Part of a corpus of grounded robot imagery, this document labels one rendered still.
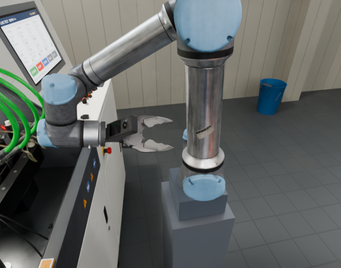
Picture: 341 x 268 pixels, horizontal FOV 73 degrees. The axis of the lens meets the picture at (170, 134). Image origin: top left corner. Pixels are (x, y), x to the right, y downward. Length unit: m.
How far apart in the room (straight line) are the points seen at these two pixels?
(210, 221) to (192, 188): 0.30
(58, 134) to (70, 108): 0.08
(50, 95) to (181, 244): 0.70
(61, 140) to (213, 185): 0.41
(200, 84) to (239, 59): 3.10
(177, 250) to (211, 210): 0.22
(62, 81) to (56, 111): 0.07
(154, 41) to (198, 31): 0.20
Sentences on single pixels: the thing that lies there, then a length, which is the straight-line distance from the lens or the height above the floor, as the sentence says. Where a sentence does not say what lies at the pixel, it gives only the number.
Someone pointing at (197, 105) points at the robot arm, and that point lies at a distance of 0.52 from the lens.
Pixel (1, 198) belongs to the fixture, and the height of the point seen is 0.98.
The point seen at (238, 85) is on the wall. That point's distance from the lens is 3.73.
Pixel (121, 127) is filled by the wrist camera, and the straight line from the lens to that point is 0.61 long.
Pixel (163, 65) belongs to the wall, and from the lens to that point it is 3.24.
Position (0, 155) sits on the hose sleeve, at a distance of 0.76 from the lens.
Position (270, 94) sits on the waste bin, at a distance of 3.29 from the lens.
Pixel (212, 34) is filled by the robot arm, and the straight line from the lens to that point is 0.45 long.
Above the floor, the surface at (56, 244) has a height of 0.95.
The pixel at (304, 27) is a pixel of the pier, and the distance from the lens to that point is 3.65.
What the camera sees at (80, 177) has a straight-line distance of 0.90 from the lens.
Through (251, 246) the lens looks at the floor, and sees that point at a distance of 1.87.
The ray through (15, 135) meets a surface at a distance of 0.71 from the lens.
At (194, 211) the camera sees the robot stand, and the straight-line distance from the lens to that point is 0.89.
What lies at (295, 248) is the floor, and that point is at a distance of 1.97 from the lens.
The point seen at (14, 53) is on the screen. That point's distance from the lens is 1.20.
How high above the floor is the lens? 1.54
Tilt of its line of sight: 34 degrees down
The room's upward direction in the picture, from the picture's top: straight up
